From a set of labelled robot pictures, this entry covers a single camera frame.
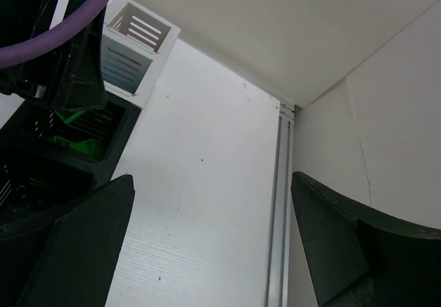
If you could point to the aluminium rail at table edge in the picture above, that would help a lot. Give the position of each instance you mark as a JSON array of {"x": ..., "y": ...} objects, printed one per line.
[{"x": 280, "y": 222}]

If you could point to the white double-bin container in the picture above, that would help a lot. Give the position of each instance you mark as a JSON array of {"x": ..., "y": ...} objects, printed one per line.
[{"x": 136, "y": 44}]

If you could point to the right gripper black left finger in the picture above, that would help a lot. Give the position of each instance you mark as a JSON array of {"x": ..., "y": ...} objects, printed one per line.
[{"x": 67, "y": 255}]

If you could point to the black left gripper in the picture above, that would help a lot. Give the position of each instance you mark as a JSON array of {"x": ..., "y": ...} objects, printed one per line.
[{"x": 66, "y": 78}]

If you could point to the black double-bin container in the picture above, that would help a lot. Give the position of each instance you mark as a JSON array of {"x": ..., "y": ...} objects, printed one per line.
[{"x": 37, "y": 174}]

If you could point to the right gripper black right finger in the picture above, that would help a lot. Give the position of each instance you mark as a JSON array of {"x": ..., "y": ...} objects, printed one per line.
[{"x": 359, "y": 256}]

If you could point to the green sloped lego brick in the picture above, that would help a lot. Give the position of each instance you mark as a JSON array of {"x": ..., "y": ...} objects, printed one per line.
[{"x": 89, "y": 146}]

